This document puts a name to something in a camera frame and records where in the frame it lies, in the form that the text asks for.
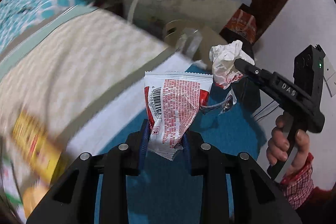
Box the white paper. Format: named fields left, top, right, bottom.
left=209, top=40, right=255, bottom=89

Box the yellow snack box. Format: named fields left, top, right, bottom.
left=12, top=110, right=67, bottom=185

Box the red white snack wrapper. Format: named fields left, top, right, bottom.
left=144, top=72, right=213, bottom=161

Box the red plaid sleeve forearm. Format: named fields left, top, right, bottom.
left=280, top=153, right=314, bottom=210

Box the round trash bin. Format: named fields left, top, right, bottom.
left=163, top=19, right=227, bottom=66

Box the right hand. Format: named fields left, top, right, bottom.
left=266, top=112, right=310, bottom=176

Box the orange shopping bag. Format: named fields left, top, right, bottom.
left=225, top=9, right=257, bottom=44

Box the patterned bed cover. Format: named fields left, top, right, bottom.
left=1, top=6, right=266, bottom=223

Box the teal patterned duvet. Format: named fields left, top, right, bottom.
left=1, top=0, right=92, bottom=50

